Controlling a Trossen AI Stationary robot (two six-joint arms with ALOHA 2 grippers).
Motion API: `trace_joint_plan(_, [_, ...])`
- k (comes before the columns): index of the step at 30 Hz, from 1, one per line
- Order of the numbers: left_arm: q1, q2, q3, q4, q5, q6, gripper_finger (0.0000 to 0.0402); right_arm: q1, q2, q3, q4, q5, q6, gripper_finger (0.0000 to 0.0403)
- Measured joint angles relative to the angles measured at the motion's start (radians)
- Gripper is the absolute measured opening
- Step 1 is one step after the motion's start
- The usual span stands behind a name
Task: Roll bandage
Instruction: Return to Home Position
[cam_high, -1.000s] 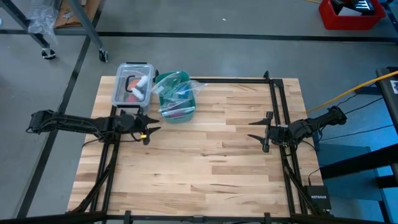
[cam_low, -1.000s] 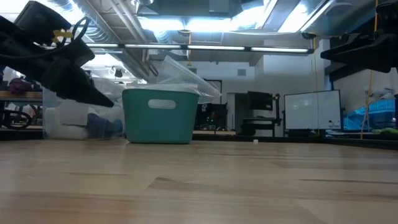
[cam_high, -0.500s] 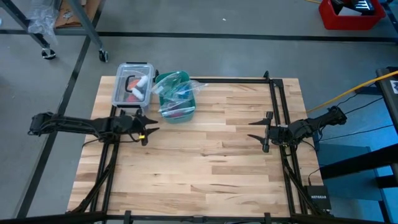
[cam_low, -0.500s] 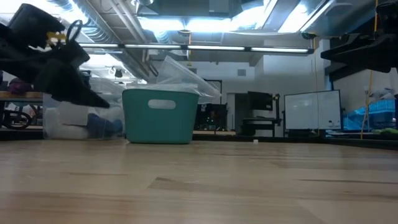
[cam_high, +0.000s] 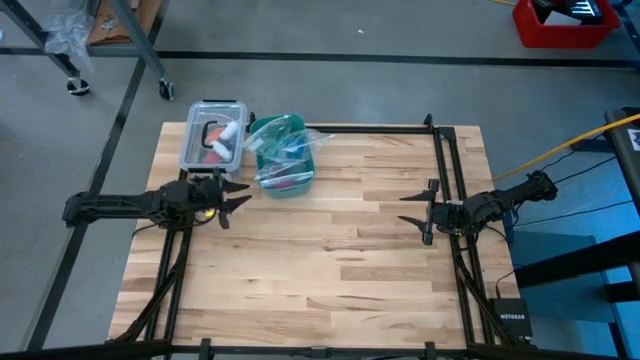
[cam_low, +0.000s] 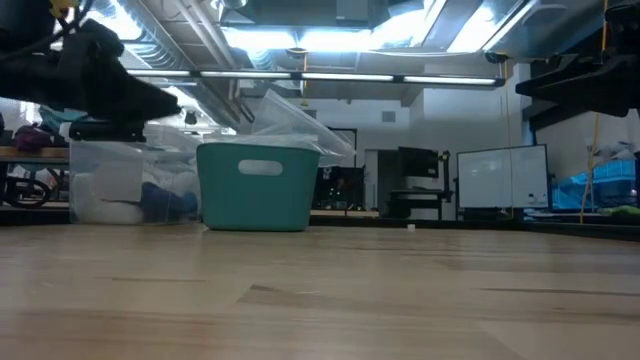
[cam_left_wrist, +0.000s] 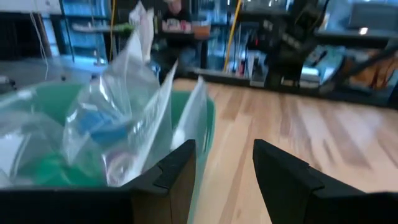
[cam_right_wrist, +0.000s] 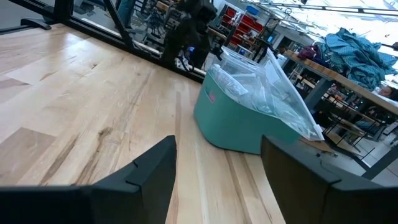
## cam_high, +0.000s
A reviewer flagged metal cart with wheels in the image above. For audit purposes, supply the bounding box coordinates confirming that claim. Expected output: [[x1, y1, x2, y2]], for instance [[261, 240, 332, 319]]
[[0, 0, 176, 101]]

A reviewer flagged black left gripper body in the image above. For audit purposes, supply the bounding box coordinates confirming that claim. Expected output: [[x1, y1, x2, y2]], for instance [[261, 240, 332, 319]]
[[159, 169, 232, 230]]

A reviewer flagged thick yellow cable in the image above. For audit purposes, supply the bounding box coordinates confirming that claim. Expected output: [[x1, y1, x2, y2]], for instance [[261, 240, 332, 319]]
[[492, 112, 640, 183]]

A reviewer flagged green plastic bin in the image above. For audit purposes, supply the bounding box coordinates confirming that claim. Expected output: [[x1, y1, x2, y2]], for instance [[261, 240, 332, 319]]
[[248, 113, 318, 200]]

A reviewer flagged white bandage roll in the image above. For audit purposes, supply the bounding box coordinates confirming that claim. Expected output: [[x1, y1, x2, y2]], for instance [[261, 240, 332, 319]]
[[218, 121, 239, 145], [209, 141, 235, 164]]

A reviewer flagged clear plastic storage box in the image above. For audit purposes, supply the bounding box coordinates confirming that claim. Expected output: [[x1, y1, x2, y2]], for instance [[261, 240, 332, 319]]
[[179, 100, 250, 175]]

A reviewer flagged crumpled clear plastic wrap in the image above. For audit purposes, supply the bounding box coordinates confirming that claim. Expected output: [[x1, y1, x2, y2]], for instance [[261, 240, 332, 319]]
[[43, 0, 95, 72]]

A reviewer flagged black floor cable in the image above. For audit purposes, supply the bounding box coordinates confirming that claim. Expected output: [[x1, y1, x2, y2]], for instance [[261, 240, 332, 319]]
[[512, 199, 634, 229], [539, 154, 619, 176]]

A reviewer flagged black device with white stripes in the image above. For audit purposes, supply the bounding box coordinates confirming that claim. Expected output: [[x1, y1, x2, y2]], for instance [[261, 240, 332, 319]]
[[530, 0, 605, 24]]

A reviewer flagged black network switch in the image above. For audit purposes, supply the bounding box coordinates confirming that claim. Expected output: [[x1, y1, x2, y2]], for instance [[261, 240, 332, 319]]
[[488, 296, 534, 339]]

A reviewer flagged red plastic bin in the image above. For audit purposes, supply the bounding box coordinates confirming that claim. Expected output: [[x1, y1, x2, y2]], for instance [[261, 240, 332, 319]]
[[510, 0, 622, 50]]

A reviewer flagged brown cardboard box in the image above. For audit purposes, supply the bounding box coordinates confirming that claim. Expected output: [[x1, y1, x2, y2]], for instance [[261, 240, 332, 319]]
[[87, 0, 162, 46]]

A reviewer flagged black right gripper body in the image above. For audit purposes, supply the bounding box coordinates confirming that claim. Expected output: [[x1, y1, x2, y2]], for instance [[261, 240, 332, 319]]
[[422, 179, 469, 247]]

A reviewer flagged black side table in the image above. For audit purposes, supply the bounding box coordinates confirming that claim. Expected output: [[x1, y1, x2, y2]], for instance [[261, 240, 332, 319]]
[[603, 106, 640, 214]]

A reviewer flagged black metal beam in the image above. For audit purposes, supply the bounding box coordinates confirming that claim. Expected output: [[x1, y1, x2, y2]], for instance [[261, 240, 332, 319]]
[[513, 230, 640, 304]]

